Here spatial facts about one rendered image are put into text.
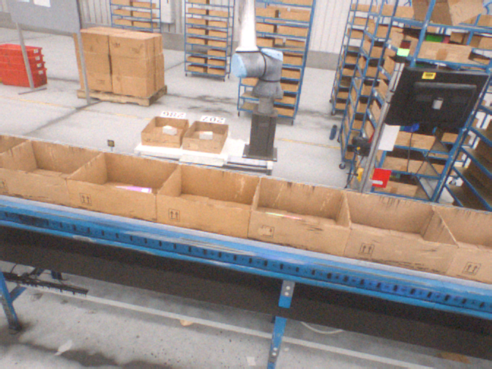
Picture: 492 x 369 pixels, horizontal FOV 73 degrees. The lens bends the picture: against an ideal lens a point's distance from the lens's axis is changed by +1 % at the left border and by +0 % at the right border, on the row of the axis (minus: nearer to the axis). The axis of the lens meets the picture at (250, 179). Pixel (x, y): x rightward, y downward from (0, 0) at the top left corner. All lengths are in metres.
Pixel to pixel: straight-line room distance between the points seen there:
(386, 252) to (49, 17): 5.61
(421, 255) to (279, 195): 0.64
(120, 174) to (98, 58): 4.51
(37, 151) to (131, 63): 4.07
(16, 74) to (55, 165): 5.32
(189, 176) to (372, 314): 1.04
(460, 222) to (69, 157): 1.89
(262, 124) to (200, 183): 0.87
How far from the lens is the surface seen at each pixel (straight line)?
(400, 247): 1.41
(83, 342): 2.28
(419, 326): 1.71
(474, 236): 1.84
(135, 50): 5.84
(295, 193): 1.57
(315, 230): 1.33
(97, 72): 6.26
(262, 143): 2.40
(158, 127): 2.88
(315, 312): 1.57
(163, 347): 2.16
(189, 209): 1.37
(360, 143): 2.13
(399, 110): 1.92
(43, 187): 1.67
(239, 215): 1.32
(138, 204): 1.46
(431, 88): 1.95
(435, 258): 1.47
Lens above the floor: 1.78
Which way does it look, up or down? 29 degrees down
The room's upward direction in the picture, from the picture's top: 6 degrees clockwise
